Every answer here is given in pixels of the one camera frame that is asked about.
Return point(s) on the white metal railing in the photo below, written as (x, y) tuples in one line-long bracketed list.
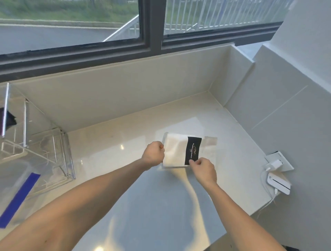
[(219, 13)]

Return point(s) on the person's left hand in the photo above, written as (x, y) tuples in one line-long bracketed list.
[(153, 155)]

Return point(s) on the black plastic bag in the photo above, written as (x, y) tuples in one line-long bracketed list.
[(9, 119)]

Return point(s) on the white plug adapter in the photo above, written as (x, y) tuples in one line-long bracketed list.
[(274, 165)]

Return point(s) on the white pouch with black label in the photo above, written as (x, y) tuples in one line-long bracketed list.
[(175, 150)]

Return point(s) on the dark window frame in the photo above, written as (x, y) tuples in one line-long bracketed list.
[(152, 31)]

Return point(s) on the clear container with blue clips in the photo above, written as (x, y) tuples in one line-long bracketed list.
[(18, 199)]

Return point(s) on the person's left forearm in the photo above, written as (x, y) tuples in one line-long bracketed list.
[(72, 212)]

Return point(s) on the person's right hand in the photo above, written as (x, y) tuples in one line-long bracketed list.
[(205, 173)]

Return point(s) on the person's right forearm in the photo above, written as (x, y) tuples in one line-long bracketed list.
[(245, 222)]

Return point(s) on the white wall socket plate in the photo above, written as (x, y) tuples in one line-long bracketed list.
[(285, 160)]

